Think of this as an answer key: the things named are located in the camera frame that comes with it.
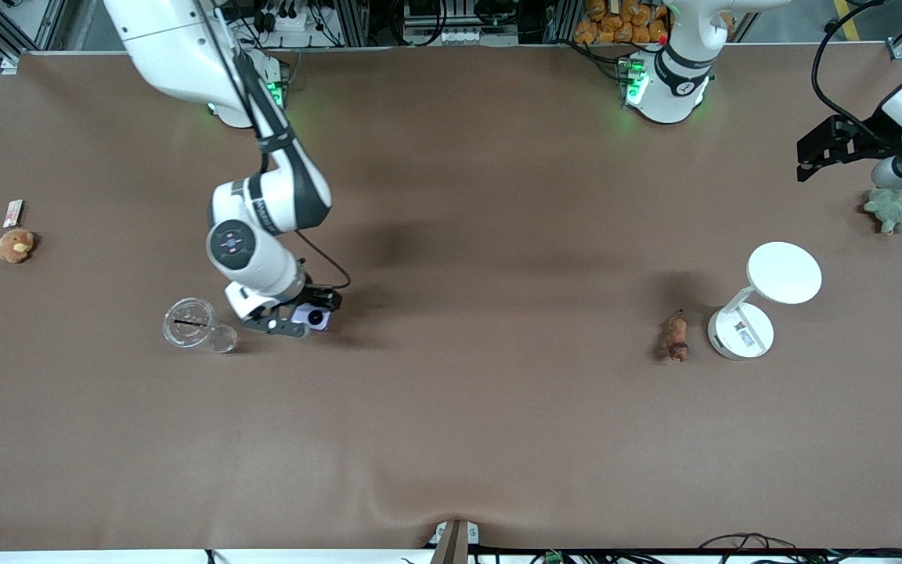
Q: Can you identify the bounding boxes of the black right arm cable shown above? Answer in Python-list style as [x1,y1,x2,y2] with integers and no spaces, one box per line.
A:
[200,0,353,293]

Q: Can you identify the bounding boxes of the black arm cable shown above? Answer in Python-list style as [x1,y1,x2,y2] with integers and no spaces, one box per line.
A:
[200,0,353,293]
[810,0,892,139]

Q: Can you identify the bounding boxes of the brown plush keychain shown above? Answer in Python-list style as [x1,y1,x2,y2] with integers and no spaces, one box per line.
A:
[0,228,36,264]

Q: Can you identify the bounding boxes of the brown table cover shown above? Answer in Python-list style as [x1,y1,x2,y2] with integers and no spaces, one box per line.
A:
[0,43,902,552]

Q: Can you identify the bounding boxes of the brown lion statue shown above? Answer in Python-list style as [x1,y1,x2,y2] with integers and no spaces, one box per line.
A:
[658,309,691,363]

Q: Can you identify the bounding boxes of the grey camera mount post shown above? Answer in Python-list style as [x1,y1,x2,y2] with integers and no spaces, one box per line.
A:
[429,519,481,564]

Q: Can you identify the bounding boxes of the clear glass cup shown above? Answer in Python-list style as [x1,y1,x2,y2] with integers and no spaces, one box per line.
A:
[162,297,239,354]

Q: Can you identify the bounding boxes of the white desk lamp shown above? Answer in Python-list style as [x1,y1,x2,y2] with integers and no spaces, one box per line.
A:
[707,241,823,361]

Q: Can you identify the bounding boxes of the black loose cable bundle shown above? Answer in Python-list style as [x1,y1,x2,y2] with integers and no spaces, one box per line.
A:
[696,532,798,555]

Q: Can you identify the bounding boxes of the green turtle plush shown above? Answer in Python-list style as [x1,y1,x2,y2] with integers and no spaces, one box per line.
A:
[863,188,902,235]

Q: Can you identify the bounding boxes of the lilac flip phone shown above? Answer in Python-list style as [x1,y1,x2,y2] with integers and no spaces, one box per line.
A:
[292,306,333,332]

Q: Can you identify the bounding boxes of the white power strip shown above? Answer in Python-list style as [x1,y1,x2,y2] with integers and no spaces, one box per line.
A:
[259,6,312,34]

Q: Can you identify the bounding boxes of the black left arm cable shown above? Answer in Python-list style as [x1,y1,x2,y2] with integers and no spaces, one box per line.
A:
[810,0,892,139]

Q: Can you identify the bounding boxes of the orange plush toy pile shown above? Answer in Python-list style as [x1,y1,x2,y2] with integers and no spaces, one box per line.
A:
[573,0,672,46]

